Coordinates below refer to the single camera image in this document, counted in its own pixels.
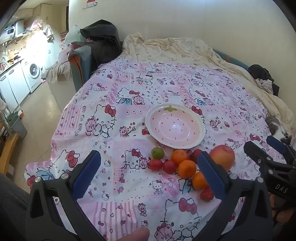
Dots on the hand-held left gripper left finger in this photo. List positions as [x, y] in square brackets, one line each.
[86, 176]

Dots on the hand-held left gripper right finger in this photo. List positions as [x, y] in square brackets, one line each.
[211, 176]

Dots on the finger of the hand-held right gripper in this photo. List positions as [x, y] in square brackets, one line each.
[256, 154]
[276, 143]

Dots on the orange tangerine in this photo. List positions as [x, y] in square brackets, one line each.
[179, 157]
[198, 180]
[186, 168]

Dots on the red strawberry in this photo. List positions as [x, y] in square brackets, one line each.
[206, 194]
[195, 154]

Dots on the large red-yellow apple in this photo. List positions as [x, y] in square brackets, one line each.
[222, 156]

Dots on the red cherry tomato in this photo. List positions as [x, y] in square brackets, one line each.
[169, 166]

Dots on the small red plum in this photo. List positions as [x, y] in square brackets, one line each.
[155, 164]

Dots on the small green plum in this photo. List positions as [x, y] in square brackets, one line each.
[157, 153]

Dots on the pink strawberry-print plate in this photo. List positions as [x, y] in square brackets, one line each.
[175, 129]

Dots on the person's right hand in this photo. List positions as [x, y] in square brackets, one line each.
[281, 215]

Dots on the person's left hand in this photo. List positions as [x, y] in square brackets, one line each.
[136, 235]

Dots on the grey and white cat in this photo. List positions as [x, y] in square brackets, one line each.
[275, 125]

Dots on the striped shirt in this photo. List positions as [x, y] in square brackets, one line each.
[264, 83]

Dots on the pink cartoon cat printed blanket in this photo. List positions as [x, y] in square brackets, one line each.
[129, 120]

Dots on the black clothing pile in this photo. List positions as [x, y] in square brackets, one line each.
[260, 70]

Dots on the person's dark clothing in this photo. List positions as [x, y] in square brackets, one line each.
[11, 208]

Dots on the wooden side table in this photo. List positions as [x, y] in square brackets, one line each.
[9, 148]

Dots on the grey trash bin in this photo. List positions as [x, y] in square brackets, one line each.
[17, 127]

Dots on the blue and orange sofa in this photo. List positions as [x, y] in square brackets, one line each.
[78, 67]

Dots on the floral throw blanket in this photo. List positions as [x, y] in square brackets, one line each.
[57, 69]

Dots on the white washing machine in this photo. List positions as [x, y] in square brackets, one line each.
[34, 71]

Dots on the white kitchen cabinets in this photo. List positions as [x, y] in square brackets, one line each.
[11, 85]

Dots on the dark grey cloth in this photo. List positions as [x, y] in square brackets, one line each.
[104, 53]

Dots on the white plastic bag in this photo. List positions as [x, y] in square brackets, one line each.
[70, 34]

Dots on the black jacket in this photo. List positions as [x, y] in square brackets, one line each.
[99, 30]

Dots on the white kitchen appliance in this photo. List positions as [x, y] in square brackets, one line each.
[11, 29]

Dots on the blue bed frame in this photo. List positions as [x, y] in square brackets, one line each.
[235, 60]

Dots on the red cartoon wall sticker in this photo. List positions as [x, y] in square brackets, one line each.
[90, 3]

